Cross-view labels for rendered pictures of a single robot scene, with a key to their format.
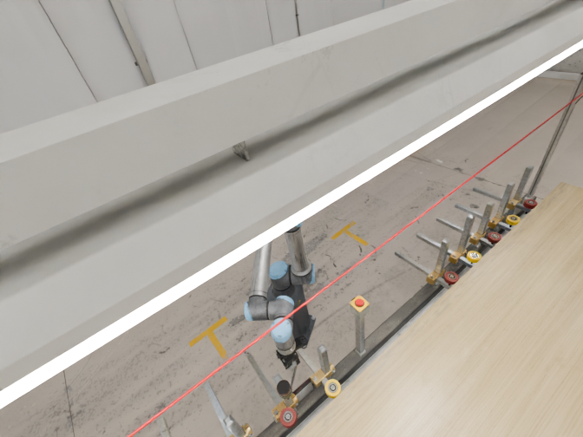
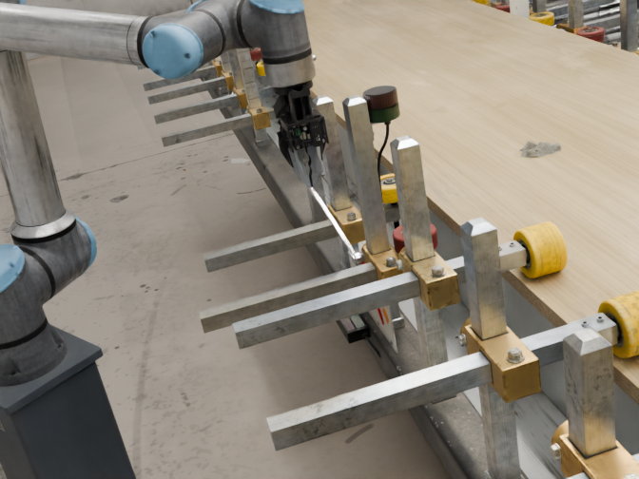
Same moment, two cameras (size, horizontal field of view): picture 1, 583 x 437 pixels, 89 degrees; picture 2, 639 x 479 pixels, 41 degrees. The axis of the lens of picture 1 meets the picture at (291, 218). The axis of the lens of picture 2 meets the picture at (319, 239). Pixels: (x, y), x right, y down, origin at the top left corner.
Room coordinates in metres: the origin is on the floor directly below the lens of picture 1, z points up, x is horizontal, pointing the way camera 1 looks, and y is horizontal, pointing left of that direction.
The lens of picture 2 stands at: (0.21, 1.61, 1.60)
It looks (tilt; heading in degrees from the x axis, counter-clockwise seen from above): 26 degrees down; 288
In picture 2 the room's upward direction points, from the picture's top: 11 degrees counter-clockwise
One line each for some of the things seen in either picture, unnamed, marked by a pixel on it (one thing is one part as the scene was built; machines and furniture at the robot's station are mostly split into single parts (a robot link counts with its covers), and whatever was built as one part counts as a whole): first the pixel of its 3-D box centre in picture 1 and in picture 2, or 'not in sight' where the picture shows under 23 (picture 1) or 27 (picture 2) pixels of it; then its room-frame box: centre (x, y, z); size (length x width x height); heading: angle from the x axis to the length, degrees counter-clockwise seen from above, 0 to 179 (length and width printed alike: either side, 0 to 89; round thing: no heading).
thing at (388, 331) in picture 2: (293, 401); (370, 299); (0.60, 0.19, 0.75); 0.26 x 0.01 x 0.10; 119
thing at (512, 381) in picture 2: not in sight; (498, 354); (0.31, 0.66, 0.95); 0.14 x 0.06 x 0.05; 119
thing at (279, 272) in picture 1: (280, 274); (2, 291); (1.45, 0.17, 0.79); 0.17 x 0.15 x 0.18; 79
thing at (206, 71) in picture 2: (481, 217); (198, 74); (1.59, -1.47, 0.80); 0.44 x 0.03 x 0.04; 29
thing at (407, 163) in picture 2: (243, 436); (423, 278); (0.44, 0.42, 0.93); 0.04 x 0.04 x 0.48; 29
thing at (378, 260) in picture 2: (285, 407); (385, 264); (0.55, 0.22, 0.85); 0.14 x 0.06 x 0.05; 119
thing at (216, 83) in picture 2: (463, 231); (206, 86); (1.47, -1.25, 0.81); 0.44 x 0.03 x 0.04; 29
